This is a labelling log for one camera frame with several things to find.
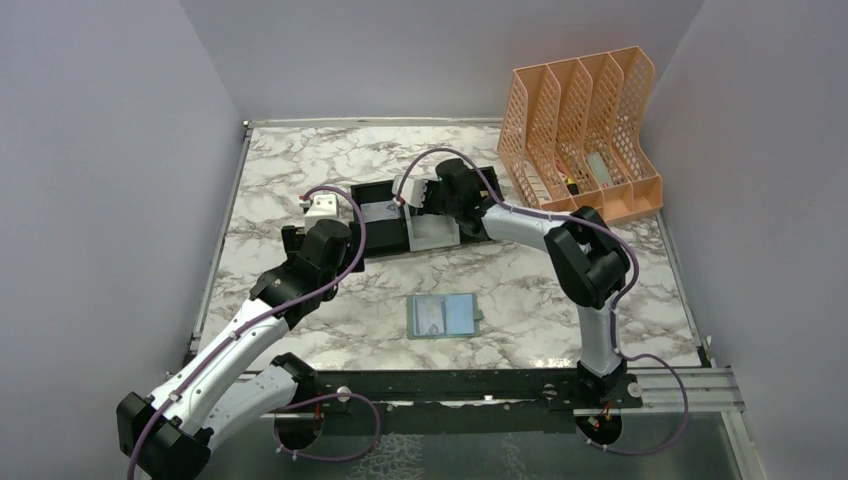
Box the green card holder wallet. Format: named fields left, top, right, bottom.
left=406, top=293, right=484, bottom=340

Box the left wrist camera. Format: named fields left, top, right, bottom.
left=299, top=193, right=340, bottom=231

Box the black tray right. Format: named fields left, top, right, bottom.
left=456, top=169, right=503, bottom=241

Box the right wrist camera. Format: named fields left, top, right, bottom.
left=391, top=175, right=427, bottom=216

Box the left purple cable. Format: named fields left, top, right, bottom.
left=125, top=185, right=384, bottom=480

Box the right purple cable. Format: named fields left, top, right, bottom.
left=394, top=146, right=690, bottom=458

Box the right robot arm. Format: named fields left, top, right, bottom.
left=424, top=158, right=630, bottom=407

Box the purple cable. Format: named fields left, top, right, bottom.
left=394, top=146, right=690, bottom=458
left=125, top=185, right=384, bottom=480

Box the yellow marker in organizer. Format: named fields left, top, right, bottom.
left=564, top=175, right=580, bottom=196

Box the white tray middle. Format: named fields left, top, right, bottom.
left=399, top=193, right=461, bottom=252

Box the silver white credit card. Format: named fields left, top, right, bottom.
left=415, top=296, right=445, bottom=336

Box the black mounting rail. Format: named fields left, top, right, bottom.
left=312, top=368, right=643, bottom=410

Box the orange file organizer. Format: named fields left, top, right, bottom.
left=497, top=46, right=663, bottom=224

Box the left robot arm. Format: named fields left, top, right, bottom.
left=116, top=219, right=366, bottom=479

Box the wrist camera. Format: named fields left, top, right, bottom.
left=391, top=175, right=427, bottom=216
left=299, top=193, right=340, bottom=231

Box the grey item in organizer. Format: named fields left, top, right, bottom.
left=586, top=152, right=615, bottom=189

